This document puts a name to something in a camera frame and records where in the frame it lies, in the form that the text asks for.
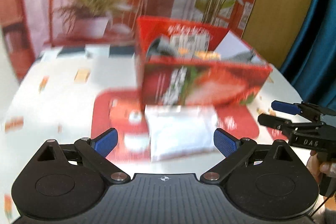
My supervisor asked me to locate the orange soft item in box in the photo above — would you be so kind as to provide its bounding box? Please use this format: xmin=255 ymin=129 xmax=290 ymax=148
xmin=178 ymin=48 xmax=221 ymax=60

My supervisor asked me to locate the person's right hand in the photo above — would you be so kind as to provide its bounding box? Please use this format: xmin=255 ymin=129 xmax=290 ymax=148
xmin=306 ymin=151 xmax=336 ymax=184

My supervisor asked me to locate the blue curtain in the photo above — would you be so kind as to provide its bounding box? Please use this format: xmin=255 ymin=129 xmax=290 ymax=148
xmin=280 ymin=0 xmax=335 ymax=110

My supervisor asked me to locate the cartoon printed tablecloth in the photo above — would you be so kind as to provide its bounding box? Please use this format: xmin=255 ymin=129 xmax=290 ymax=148
xmin=1 ymin=45 xmax=302 ymax=223

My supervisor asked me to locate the red strawberry cardboard box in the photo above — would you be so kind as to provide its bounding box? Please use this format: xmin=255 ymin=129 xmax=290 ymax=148
xmin=135 ymin=16 xmax=272 ymax=106

